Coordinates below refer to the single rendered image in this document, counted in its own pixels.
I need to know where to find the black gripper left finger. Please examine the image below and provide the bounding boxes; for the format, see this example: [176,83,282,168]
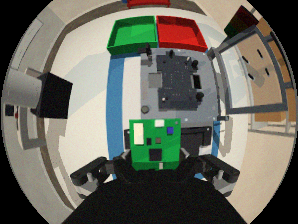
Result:
[70,149,144,199]

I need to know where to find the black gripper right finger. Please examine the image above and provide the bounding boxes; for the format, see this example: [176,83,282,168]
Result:
[167,148,240,197]

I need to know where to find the green bin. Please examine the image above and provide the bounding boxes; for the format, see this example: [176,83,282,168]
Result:
[106,15,157,56]

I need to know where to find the green circuit board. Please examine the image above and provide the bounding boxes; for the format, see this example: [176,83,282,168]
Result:
[129,119,181,171]

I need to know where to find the red bin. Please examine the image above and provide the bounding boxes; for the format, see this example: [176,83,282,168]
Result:
[156,15,208,52]

